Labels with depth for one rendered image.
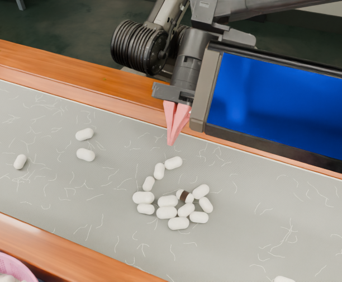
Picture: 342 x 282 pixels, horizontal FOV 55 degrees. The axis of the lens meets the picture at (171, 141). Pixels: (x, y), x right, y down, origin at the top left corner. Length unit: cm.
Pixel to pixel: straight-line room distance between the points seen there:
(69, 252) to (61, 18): 230
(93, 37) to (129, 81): 166
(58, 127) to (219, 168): 36
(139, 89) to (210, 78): 50
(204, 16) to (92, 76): 35
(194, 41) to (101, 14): 214
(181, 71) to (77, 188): 29
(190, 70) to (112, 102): 25
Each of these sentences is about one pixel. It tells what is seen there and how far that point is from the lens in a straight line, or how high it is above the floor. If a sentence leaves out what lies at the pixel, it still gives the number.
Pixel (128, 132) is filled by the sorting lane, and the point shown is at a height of 74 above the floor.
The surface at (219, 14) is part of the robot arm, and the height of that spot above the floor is 99.
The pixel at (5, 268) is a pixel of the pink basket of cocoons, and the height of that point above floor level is 74.
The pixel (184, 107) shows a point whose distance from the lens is 55.
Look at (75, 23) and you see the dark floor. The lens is 263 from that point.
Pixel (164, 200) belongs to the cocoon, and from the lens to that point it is 58.
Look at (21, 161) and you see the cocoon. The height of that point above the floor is 76.
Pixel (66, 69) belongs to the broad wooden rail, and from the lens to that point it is 86.
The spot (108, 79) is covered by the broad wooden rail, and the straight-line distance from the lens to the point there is 81.
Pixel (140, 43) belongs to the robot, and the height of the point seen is 78.
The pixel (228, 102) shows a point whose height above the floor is 108.
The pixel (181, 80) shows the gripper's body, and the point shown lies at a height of 91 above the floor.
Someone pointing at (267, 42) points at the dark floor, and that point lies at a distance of 242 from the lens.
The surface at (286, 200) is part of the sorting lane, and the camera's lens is 64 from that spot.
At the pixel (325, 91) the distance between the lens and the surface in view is 28.
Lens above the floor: 126
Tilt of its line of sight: 50 degrees down
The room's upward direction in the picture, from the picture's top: straight up
